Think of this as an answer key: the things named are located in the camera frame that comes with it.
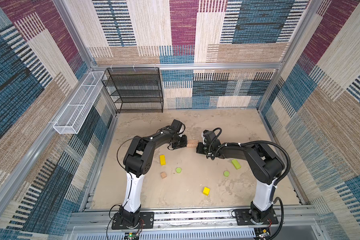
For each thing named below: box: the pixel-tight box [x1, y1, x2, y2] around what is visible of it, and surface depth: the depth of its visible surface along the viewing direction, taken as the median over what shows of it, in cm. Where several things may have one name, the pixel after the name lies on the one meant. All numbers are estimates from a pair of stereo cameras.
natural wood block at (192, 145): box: [187, 143, 198, 148], surface depth 101 cm
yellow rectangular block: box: [159, 154, 166, 166], surface depth 96 cm
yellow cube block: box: [202, 186, 211, 196], surface depth 82 cm
